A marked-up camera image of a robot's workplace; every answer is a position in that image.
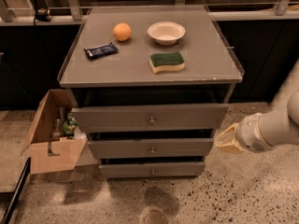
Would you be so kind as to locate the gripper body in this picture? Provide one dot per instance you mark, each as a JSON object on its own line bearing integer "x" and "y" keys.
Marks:
{"x": 250, "y": 134}

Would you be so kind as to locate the grey bottom drawer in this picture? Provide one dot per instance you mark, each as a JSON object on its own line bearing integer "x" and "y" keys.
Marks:
{"x": 147, "y": 170}

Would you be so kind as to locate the grey drawer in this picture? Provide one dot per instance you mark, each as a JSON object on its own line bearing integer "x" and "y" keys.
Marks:
{"x": 148, "y": 148}
{"x": 147, "y": 170}
{"x": 134, "y": 118}

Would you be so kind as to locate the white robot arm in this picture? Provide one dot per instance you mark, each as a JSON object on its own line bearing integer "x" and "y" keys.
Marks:
{"x": 262, "y": 132}

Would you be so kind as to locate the grey middle drawer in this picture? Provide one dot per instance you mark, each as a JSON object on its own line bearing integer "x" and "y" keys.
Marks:
{"x": 148, "y": 148}

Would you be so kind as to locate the grey drawer cabinet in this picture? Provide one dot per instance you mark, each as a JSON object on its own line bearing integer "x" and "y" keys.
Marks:
{"x": 126, "y": 78}

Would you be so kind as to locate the grey top drawer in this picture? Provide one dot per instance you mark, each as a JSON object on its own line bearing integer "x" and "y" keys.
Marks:
{"x": 134, "y": 118}

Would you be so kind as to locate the green yellow sponge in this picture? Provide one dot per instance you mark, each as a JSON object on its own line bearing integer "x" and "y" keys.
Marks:
{"x": 166, "y": 62}

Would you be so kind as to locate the white paper bowl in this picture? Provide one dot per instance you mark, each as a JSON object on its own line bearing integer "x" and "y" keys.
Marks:
{"x": 166, "y": 33}

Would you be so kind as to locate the blue snack bar wrapper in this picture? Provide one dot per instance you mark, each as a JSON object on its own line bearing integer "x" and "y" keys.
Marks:
{"x": 101, "y": 51}

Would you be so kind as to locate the orange fruit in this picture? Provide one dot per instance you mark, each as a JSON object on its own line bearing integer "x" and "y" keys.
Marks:
{"x": 122, "y": 32}

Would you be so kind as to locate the green crumpled bag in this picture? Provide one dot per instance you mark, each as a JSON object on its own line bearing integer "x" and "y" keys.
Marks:
{"x": 69, "y": 125}

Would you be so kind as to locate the clear bottle in box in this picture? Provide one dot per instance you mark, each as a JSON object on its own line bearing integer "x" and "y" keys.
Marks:
{"x": 56, "y": 130}

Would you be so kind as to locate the brown cardboard box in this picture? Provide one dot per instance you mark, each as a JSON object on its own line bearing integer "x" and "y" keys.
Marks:
{"x": 48, "y": 155}

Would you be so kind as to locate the black floor bar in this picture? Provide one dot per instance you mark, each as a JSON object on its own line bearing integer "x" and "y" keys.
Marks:
{"x": 15, "y": 194}

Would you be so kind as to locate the black device on ledge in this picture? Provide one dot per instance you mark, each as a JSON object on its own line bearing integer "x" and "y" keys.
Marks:
{"x": 43, "y": 14}

